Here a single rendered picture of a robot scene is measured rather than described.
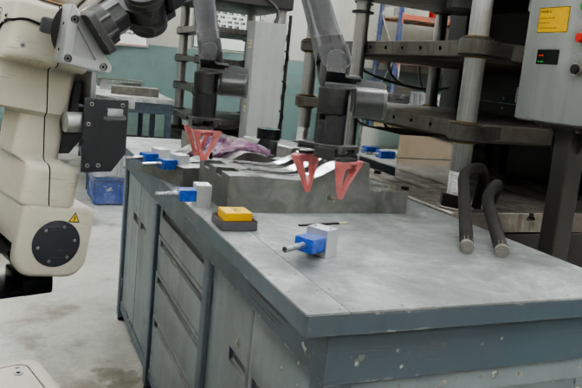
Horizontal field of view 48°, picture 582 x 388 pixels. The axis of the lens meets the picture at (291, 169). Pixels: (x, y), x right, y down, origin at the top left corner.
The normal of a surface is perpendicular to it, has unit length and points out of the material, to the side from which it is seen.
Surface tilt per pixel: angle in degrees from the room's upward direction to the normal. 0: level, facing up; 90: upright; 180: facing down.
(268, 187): 90
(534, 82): 90
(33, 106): 90
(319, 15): 50
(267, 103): 90
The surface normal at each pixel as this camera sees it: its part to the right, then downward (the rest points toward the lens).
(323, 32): -0.04, -0.69
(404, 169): 0.39, 0.18
